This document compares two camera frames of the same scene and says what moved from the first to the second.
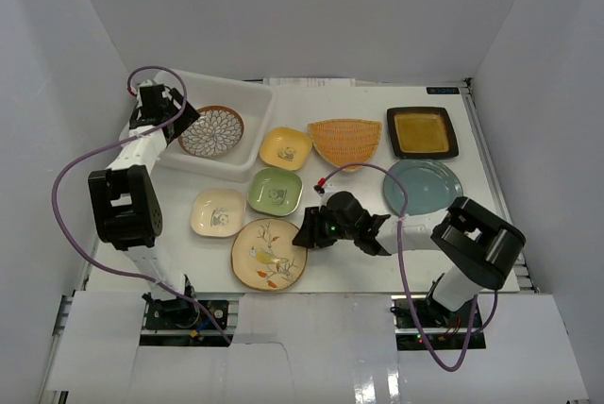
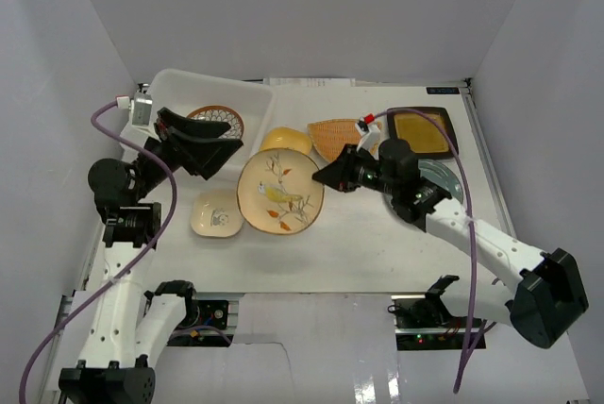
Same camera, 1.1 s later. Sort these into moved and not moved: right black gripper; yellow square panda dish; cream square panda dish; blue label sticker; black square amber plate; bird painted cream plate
Moved: right black gripper; bird painted cream plate
Not moved: black square amber plate; cream square panda dish; yellow square panda dish; blue label sticker
